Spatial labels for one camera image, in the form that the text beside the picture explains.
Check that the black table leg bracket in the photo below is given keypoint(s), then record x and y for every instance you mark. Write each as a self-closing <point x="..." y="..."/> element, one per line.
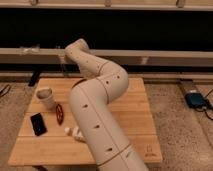
<point x="35" y="76"/>

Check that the wooden table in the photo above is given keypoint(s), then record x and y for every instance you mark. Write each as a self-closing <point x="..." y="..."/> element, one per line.
<point x="132" y="112"/>

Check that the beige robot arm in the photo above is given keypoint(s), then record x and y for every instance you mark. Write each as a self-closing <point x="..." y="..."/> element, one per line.
<point x="88" y="100"/>

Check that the white plastic bottle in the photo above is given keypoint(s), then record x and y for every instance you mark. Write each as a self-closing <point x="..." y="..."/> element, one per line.
<point x="75" y="133"/>

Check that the orange ceramic bowl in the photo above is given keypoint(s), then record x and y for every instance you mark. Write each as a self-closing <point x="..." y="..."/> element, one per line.
<point x="79" y="82"/>

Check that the blue black device on floor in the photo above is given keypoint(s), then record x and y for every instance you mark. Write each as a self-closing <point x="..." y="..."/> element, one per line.
<point x="195" y="100"/>

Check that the black smartphone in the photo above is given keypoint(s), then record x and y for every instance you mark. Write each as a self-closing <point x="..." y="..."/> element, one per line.
<point x="38" y="124"/>

